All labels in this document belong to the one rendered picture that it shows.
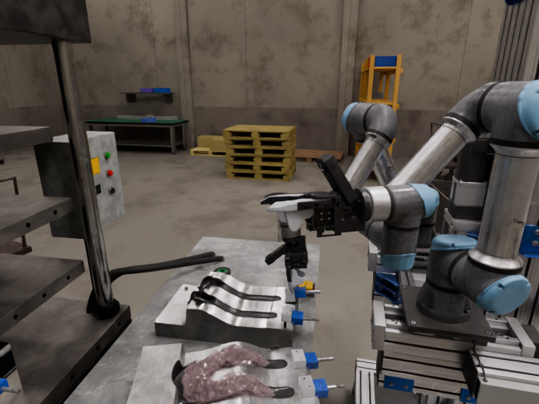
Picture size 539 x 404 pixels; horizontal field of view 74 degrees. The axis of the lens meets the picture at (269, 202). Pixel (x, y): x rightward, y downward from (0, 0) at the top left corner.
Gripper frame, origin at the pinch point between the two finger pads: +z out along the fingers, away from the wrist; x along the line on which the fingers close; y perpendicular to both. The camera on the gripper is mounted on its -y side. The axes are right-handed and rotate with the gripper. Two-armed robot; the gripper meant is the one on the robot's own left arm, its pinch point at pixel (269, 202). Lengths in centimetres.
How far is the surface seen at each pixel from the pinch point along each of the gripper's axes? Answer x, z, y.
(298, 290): 53, -21, 45
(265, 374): 25, -2, 56
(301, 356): 27, -14, 54
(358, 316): 163, -101, 125
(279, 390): 19, -5, 58
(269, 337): 42, -8, 55
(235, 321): 48, 3, 51
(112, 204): 104, 51, 16
